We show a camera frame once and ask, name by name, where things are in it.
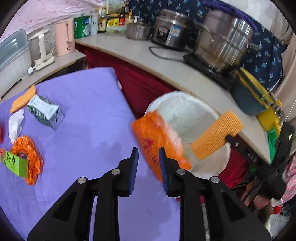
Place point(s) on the white cylindrical bottle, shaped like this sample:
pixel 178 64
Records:
pixel 94 23

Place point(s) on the orange snack bag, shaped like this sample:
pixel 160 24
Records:
pixel 153 132

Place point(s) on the purple tablecloth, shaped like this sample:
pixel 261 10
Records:
pixel 95 134

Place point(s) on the orange snack wrapper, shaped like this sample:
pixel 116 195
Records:
pixel 25 148

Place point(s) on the white lined trash bin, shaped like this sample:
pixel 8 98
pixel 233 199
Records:
pixel 190 117

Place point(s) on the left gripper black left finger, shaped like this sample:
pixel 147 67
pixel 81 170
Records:
pixel 69 218

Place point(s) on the dark teal pan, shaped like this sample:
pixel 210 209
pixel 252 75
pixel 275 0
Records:
pixel 251 97

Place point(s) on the white crumpled tissue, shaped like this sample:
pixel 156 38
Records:
pixel 15 127

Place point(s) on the green cardboard tea box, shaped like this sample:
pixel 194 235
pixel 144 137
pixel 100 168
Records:
pixel 15 164

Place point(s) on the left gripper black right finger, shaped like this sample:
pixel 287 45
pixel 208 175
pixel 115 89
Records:
pixel 208 206

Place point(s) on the red plastic bag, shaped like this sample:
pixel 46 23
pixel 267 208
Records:
pixel 1 135

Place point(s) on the steel rice cooker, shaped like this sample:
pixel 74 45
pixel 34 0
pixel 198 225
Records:
pixel 172 29

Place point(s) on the small steel pot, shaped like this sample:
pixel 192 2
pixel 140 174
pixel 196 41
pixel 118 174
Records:
pixel 139 31

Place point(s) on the green tin can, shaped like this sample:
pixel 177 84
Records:
pixel 81 27

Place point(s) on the green white milk carton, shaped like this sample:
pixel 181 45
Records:
pixel 45 111

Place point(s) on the dark soy sauce bottle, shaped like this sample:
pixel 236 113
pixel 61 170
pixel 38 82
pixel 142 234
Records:
pixel 102 21

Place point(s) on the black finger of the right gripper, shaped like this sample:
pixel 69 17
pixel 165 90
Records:
pixel 242 150

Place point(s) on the white glass electric kettle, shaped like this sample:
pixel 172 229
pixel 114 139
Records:
pixel 41 50

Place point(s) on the black induction cooktop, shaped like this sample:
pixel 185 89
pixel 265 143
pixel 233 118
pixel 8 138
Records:
pixel 224 79

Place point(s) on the white power plug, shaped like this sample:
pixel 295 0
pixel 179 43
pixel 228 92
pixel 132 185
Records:
pixel 31 70

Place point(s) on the grey lidded dish rack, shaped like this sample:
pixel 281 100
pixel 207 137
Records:
pixel 15 60

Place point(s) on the steel stacked steamer pot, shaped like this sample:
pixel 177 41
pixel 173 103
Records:
pixel 223 40

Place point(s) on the pink electric kettle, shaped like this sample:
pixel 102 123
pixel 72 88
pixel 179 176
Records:
pixel 64 37

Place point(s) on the orange foam net sleeve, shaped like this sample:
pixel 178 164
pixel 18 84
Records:
pixel 24 99
pixel 214 137

